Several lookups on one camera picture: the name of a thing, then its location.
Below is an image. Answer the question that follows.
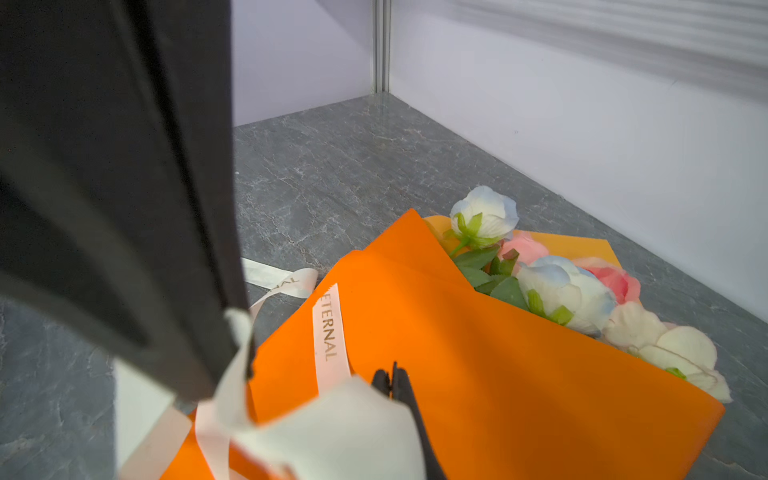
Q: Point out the cream fake rose stem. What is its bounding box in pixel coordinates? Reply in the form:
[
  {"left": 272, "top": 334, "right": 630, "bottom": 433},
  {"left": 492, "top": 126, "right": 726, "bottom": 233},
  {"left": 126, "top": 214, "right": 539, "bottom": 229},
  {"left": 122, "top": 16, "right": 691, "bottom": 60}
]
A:
[{"left": 602, "top": 302, "right": 733, "bottom": 404}]

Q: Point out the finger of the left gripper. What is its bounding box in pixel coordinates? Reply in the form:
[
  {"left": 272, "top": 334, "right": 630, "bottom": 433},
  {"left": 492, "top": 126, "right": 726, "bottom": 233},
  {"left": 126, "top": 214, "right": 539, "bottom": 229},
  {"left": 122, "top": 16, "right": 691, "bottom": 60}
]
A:
[{"left": 1, "top": 1, "right": 247, "bottom": 400}]

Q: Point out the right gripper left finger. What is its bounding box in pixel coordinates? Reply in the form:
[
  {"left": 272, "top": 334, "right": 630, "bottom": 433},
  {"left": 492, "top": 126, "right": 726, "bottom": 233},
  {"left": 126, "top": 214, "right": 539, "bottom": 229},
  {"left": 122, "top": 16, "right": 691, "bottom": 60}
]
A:
[{"left": 371, "top": 369, "right": 392, "bottom": 398}]

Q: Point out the white printed ribbon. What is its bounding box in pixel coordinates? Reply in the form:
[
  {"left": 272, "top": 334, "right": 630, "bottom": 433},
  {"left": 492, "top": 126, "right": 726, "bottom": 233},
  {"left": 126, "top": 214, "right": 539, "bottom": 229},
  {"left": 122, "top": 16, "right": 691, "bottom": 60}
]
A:
[{"left": 114, "top": 260, "right": 426, "bottom": 479}]

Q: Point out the orange wrapping paper sheet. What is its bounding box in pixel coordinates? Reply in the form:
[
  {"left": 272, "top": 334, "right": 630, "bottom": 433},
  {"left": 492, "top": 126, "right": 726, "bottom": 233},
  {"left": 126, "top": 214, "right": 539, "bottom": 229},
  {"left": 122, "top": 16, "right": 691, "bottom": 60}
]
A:
[{"left": 158, "top": 208, "right": 727, "bottom": 480}]

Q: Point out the white fake rose stem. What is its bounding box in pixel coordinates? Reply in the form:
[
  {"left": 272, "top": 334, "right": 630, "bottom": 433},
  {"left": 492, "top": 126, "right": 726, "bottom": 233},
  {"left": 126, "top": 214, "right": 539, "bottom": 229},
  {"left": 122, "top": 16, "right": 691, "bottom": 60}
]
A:
[{"left": 446, "top": 186, "right": 519, "bottom": 257}]

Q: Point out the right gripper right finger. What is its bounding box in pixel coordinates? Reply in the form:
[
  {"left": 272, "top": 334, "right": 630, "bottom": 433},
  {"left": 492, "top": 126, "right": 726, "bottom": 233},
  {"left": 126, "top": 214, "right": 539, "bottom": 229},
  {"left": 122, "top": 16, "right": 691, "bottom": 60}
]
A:
[{"left": 391, "top": 362, "right": 447, "bottom": 480}]

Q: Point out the pink fake rose stem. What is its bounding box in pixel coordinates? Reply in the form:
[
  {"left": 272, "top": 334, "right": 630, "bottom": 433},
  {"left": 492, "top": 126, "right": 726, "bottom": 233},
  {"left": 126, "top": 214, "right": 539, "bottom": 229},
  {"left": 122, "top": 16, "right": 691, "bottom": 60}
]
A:
[{"left": 573, "top": 257, "right": 641, "bottom": 305}]

